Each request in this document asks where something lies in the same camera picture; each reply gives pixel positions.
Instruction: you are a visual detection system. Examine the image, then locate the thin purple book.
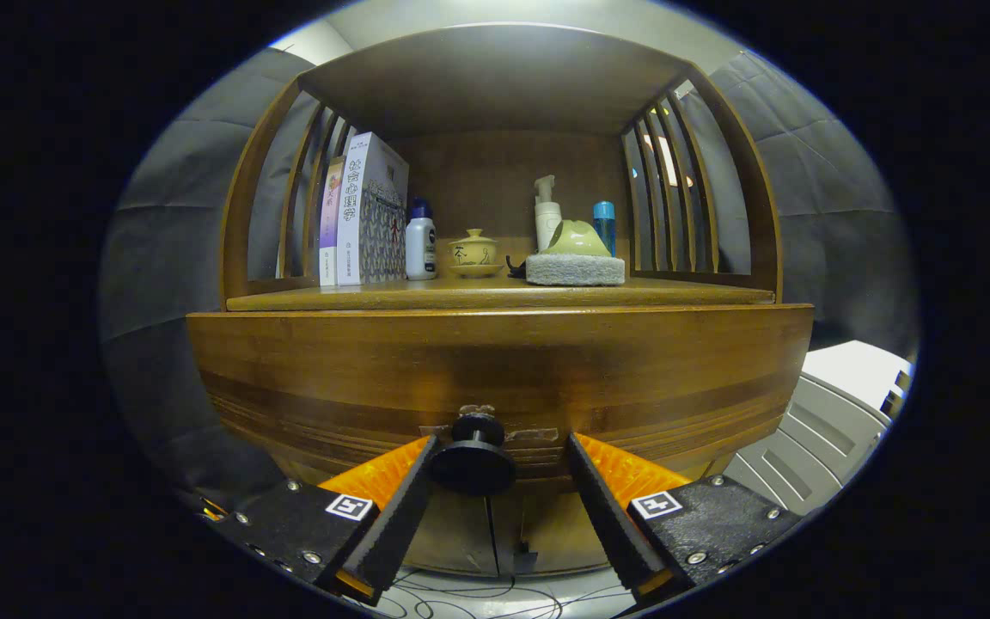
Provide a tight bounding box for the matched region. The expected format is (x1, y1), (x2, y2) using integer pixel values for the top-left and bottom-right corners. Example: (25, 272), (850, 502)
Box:
(318, 156), (346, 287)

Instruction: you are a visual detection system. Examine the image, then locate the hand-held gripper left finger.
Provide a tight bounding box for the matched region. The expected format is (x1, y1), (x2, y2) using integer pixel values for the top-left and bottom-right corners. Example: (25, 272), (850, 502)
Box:
(218, 434), (443, 607)

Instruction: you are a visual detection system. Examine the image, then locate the green scrubber with grey sponge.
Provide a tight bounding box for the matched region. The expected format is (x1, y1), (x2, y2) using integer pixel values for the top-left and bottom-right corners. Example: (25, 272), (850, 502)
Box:
(525, 219), (626, 287)

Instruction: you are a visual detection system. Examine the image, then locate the wooden cabinet door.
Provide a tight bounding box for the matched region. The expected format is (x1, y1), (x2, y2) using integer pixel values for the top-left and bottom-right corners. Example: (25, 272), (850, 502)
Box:
(400, 494), (496, 577)
(491, 490), (612, 575)

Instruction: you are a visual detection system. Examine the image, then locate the wooden countertop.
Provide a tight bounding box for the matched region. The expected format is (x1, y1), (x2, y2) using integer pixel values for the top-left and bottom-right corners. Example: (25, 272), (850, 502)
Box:
(225, 273), (778, 312)

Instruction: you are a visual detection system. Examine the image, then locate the white pump bottle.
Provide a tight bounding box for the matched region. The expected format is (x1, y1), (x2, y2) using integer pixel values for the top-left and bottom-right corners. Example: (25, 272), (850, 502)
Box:
(534, 175), (564, 254)

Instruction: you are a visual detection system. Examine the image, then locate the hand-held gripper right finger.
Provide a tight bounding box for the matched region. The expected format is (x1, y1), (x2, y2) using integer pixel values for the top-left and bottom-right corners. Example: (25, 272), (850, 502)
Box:
(567, 432), (805, 603)

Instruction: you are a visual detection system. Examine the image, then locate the thick white book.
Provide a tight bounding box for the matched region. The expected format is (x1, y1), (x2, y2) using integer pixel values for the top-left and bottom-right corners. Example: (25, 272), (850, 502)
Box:
(336, 131), (411, 287)

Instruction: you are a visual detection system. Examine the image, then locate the white bottle with blue cap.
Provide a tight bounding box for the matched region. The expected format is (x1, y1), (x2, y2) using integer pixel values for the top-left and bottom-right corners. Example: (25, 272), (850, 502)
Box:
(405, 198), (438, 281)

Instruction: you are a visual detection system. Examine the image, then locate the beige lidded teacup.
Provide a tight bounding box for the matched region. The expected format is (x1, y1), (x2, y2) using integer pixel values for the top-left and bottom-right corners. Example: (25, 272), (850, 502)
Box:
(447, 228), (504, 279)

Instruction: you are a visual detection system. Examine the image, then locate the white grey drawer unit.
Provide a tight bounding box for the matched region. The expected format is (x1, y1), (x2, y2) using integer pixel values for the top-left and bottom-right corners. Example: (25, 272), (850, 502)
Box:
(723, 340), (915, 517)

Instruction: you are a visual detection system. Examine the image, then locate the brown wooden cabinet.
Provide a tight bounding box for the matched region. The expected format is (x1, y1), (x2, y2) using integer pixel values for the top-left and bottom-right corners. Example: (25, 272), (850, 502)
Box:
(186, 21), (816, 579)

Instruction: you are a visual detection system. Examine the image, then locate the black backdrop cloth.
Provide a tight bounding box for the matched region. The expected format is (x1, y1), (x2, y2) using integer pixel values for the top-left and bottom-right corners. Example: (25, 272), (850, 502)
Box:
(100, 47), (921, 508)

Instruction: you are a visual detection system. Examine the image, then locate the clear blue bottle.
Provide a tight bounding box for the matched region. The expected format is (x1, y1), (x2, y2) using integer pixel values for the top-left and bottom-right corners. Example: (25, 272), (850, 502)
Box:
(593, 201), (616, 257)

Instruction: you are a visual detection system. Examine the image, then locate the wooden drawer with black knob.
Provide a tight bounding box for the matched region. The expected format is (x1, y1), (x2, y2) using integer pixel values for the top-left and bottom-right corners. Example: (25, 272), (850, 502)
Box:
(186, 303), (816, 498)

